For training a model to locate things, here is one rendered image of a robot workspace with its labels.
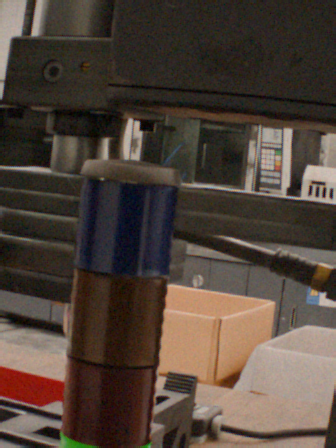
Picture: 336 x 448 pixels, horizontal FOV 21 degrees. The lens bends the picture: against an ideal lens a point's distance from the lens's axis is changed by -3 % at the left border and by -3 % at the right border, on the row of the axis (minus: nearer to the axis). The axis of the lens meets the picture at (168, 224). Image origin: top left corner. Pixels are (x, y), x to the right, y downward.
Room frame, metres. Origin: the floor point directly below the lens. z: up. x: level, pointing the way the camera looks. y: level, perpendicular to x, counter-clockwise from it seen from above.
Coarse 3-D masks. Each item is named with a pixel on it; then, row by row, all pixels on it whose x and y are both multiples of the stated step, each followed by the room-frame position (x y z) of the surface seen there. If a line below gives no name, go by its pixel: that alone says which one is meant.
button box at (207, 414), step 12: (204, 408) 0.99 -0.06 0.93; (216, 408) 1.00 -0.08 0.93; (204, 420) 0.95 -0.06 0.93; (216, 420) 0.97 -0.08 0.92; (192, 432) 0.95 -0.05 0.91; (204, 432) 0.95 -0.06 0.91; (216, 432) 0.97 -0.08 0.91; (228, 432) 0.97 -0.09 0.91; (240, 432) 0.97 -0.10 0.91; (252, 432) 0.97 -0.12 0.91; (264, 432) 0.98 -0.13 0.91; (276, 432) 0.99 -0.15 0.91; (288, 432) 1.00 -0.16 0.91; (300, 432) 1.01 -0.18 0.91; (312, 432) 1.01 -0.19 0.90; (324, 432) 1.02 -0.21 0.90
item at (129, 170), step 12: (84, 168) 0.35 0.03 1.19; (96, 168) 0.35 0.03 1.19; (108, 168) 0.35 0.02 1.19; (120, 168) 0.34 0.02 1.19; (132, 168) 0.34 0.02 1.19; (144, 168) 0.34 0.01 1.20; (156, 168) 0.35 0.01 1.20; (168, 168) 0.35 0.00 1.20; (132, 180) 0.34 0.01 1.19; (144, 180) 0.34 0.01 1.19; (156, 180) 0.35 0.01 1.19; (168, 180) 0.35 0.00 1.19; (180, 180) 0.36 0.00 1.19
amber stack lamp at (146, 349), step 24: (96, 288) 0.34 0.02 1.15; (120, 288) 0.34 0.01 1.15; (144, 288) 0.35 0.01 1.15; (72, 312) 0.35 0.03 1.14; (96, 312) 0.35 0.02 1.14; (120, 312) 0.34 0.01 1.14; (144, 312) 0.35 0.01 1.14; (72, 336) 0.35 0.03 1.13; (96, 336) 0.34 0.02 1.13; (120, 336) 0.34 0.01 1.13; (144, 336) 0.35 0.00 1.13; (96, 360) 0.34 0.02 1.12; (120, 360) 0.34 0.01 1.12; (144, 360) 0.35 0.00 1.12
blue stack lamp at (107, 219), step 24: (96, 192) 0.35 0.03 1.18; (120, 192) 0.34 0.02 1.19; (144, 192) 0.34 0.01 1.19; (168, 192) 0.35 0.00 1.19; (96, 216) 0.35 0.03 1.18; (120, 216) 0.34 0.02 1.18; (144, 216) 0.34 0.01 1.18; (168, 216) 0.35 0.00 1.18; (96, 240) 0.35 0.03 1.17; (120, 240) 0.34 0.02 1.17; (144, 240) 0.35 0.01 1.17; (168, 240) 0.35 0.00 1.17; (96, 264) 0.35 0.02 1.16; (120, 264) 0.34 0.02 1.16; (144, 264) 0.35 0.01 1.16; (168, 264) 0.36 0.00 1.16
